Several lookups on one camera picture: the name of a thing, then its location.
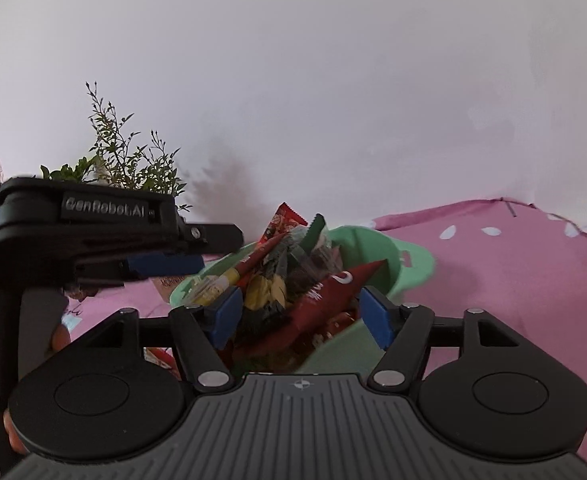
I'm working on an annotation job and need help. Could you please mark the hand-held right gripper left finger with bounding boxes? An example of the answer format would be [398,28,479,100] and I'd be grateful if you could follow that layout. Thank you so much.
[71,285,244,392]

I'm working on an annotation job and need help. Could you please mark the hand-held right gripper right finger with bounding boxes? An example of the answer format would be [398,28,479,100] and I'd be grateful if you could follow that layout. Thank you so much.
[359,285,521,393]

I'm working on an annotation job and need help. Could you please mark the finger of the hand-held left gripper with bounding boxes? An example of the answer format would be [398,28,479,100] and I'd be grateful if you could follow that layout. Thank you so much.
[124,253,205,279]
[176,222,244,257]

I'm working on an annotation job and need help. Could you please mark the small yellow packet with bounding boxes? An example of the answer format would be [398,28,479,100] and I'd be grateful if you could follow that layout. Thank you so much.
[244,272,287,311]

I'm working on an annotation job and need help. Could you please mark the dark red packet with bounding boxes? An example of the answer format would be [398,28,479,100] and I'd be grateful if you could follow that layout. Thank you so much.
[288,259,389,333]

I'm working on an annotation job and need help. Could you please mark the green plastic bowl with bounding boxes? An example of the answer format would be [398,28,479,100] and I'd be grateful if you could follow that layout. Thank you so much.
[168,225,435,376]

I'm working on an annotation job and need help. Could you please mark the long shiny red packet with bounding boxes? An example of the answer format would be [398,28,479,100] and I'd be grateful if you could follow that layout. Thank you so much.
[238,202,308,273]

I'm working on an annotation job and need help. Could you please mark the green and clear cone packet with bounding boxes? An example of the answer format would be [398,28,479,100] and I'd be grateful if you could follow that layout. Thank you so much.
[274,214,344,301]

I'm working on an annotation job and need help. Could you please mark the person's left hand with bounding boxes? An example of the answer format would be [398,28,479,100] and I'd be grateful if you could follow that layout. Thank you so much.
[2,325,72,456]

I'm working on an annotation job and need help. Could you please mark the broad-leaved plant in glass vase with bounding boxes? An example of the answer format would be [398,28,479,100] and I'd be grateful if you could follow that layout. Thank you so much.
[41,162,99,184]

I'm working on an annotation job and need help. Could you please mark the fine-leaved plant in clear cup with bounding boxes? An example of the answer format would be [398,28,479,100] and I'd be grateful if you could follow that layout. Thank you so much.
[84,80,194,306]

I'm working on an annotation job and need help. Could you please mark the pink printed tablecloth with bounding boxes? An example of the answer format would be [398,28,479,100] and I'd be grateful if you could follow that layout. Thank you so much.
[61,197,587,480]

